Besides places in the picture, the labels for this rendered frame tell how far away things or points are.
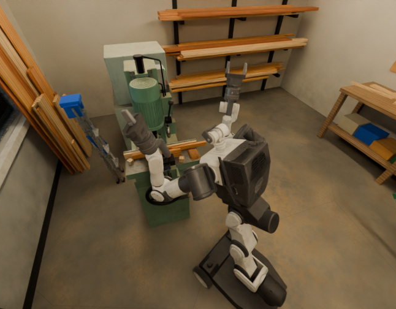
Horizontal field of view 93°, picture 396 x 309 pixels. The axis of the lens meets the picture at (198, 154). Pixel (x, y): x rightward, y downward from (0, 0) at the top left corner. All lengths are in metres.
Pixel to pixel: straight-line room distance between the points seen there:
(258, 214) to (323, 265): 1.40
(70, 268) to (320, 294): 2.25
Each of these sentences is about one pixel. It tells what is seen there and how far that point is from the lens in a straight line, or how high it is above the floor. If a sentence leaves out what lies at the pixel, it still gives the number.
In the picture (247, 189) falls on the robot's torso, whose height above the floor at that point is 1.30.
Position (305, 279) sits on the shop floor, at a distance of 2.27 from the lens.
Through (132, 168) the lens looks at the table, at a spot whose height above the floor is 0.90.
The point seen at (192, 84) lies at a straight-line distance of 3.50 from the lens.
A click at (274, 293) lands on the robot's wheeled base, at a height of 0.35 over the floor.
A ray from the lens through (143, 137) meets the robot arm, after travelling 0.79.
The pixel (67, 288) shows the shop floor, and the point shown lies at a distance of 2.32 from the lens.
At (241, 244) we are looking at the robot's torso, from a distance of 1.42.
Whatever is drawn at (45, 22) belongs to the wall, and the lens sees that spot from 3.67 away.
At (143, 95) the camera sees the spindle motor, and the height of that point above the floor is 1.47.
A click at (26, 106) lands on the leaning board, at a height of 1.01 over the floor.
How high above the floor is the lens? 1.99
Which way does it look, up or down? 44 degrees down
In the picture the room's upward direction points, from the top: 1 degrees clockwise
